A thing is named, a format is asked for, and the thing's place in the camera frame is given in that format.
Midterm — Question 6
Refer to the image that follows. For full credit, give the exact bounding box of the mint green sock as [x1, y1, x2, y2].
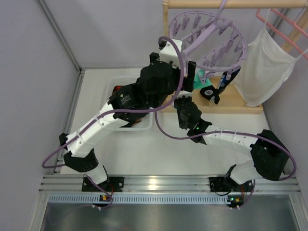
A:
[194, 69, 212, 90]

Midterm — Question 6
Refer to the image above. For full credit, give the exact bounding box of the black sport sock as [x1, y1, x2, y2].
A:
[200, 68, 241, 104]

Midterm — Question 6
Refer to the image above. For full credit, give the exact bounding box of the purple round clip hanger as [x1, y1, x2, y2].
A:
[169, 0, 247, 79]

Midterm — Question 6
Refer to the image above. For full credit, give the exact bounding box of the red yellow argyle sock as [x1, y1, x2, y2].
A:
[113, 85, 122, 93]

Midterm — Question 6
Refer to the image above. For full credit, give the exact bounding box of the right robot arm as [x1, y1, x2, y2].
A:
[174, 96, 289, 185]

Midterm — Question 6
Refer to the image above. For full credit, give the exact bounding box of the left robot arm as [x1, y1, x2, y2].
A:
[59, 52, 196, 186]

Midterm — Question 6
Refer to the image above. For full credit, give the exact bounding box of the pink clothes hanger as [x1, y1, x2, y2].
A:
[256, 8, 308, 60]

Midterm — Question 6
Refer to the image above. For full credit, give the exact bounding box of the white plastic basket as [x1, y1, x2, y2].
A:
[101, 75, 154, 131]

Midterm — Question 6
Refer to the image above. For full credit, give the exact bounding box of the wooden rack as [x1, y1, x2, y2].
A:
[163, 0, 308, 114]

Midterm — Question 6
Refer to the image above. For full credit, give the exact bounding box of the white mesh laundry bag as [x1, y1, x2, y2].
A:
[233, 26, 297, 108]

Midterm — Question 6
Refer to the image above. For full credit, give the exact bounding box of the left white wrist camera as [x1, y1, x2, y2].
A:
[159, 40, 180, 68]

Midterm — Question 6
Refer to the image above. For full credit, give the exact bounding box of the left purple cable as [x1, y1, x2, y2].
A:
[41, 36, 187, 205]

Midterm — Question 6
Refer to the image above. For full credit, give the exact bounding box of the grey slotted cable duct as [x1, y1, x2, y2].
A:
[48, 193, 241, 205]

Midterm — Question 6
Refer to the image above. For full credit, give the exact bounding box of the aluminium mounting rail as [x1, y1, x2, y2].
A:
[39, 175, 301, 194]

